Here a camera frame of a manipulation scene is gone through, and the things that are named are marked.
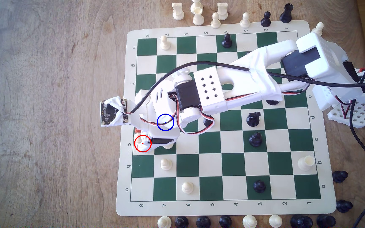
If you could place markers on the white cloth tape wrap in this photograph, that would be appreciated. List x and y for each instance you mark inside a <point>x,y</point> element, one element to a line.
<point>258,60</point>

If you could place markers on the white chess rook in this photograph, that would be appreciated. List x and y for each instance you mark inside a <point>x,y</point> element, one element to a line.
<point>178,12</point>
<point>198,17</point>
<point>222,12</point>
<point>306,163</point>

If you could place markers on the black chess bishop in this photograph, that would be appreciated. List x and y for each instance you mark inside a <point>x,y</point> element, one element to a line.
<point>286,15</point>

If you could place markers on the black chess knight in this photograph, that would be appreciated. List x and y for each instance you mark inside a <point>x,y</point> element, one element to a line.
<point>253,119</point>

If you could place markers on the black chess piece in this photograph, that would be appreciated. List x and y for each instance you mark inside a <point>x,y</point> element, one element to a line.
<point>344,206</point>
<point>203,222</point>
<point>301,222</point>
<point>225,222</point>
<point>325,221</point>
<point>340,176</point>
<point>181,223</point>

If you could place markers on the taped camera circuit board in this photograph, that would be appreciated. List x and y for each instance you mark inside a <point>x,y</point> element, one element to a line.
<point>111,114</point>

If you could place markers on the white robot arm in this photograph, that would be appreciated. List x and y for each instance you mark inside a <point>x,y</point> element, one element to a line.
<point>242,76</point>

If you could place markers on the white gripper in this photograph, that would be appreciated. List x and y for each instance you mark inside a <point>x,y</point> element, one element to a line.
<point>162,141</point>

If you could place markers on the white chess piece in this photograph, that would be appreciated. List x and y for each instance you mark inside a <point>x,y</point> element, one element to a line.
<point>249,222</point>
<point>164,222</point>
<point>275,221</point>
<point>196,3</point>

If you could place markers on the white perforated base plate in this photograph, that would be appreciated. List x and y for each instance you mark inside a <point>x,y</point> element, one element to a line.
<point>360,118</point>

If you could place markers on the green white chessboard mat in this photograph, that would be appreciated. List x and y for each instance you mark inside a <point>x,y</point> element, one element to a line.
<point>233,164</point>

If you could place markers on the black chess pawn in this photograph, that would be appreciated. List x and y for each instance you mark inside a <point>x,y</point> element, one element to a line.
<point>259,186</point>
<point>255,140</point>
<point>206,121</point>
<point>265,20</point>
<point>227,41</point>

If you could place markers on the white chess pawn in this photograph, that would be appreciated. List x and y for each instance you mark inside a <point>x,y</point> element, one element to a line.
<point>168,146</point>
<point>187,188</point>
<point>318,30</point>
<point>166,164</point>
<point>165,43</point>
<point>141,144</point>
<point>215,21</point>
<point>245,21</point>

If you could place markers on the black chess queen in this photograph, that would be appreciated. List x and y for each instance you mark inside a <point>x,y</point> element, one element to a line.
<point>272,102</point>

